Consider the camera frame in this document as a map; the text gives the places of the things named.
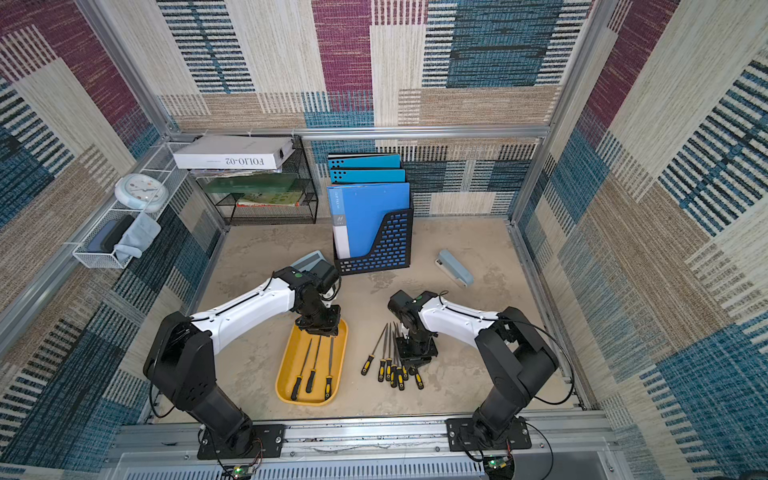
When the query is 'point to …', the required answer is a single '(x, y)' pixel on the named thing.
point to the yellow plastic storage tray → (312, 366)
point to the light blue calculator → (306, 262)
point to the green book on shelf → (259, 183)
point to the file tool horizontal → (298, 381)
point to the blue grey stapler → (454, 268)
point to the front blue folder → (358, 212)
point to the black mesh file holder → (392, 248)
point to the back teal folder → (364, 161)
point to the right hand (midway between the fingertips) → (408, 363)
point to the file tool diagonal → (311, 378)
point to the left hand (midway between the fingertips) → (337, 331)
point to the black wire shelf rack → (306, 214)
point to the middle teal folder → (367, 175)
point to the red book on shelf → (270, 199)
